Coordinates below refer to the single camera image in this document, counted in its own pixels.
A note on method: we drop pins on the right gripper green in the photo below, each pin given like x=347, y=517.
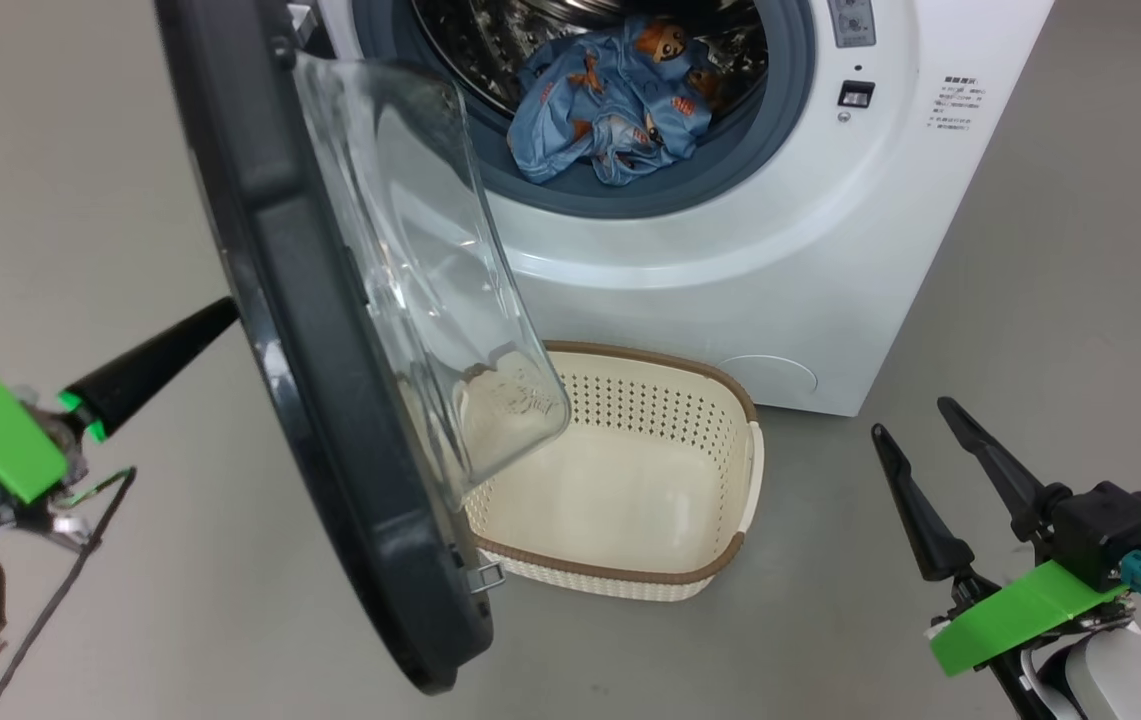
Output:
x=1020, y=615

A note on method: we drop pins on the washing machine door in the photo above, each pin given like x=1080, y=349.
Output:
x=310, y=350

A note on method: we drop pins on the blue garment with cream lining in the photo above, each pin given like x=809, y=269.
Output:
x=670, y=100

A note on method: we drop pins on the white grey right arm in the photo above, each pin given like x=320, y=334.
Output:
x=1130, y=680

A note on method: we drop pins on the white front-load washing machine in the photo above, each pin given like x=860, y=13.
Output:
x=830, y=250

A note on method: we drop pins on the black door latch slot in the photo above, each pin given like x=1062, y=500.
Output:
x=856, y=94

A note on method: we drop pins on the steel washer drum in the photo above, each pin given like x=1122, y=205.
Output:
x=470, y=40

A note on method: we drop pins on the round drain filter cover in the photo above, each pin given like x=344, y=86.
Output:
x=768, y=378

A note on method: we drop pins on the cream perforated laundry basket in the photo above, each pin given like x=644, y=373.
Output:
x=630, y=500

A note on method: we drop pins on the printed text label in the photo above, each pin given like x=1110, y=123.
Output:
x=955, y=103

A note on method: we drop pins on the grey warning sticker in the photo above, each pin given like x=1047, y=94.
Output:
x=852, y=22

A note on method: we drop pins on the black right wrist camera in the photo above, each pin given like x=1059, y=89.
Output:
x=1110, y=525

